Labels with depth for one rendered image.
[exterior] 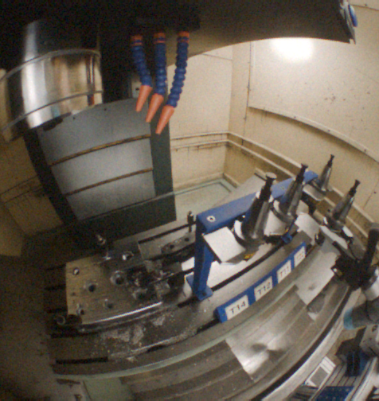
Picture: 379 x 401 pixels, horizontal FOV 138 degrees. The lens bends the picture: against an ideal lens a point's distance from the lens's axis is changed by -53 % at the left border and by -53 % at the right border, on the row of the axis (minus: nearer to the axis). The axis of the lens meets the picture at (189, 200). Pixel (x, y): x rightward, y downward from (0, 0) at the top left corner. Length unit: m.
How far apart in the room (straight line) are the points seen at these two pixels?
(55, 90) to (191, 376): 0.77
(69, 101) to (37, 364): 1.05
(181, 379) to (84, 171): 0.92
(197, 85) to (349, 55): 1.00
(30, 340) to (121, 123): 1.16
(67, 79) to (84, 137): 0.52
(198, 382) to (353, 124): 1.24
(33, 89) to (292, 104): 1.04
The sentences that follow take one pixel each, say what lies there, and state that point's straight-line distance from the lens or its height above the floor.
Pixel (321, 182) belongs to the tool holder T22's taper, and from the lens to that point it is 0.52.
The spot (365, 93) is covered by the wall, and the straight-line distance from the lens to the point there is 0.94.
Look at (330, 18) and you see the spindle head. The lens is 0.22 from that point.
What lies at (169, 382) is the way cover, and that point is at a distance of 0.72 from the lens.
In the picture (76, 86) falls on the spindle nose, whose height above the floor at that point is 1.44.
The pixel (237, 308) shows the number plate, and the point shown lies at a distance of 0.51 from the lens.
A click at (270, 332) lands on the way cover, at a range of 0.75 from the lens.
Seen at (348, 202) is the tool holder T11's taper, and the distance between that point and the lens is 0.40.
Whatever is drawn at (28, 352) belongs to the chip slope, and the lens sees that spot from 1.08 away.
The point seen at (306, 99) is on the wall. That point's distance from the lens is 1.00.
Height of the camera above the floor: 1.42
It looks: 39 degrees down
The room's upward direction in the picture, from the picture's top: straight up
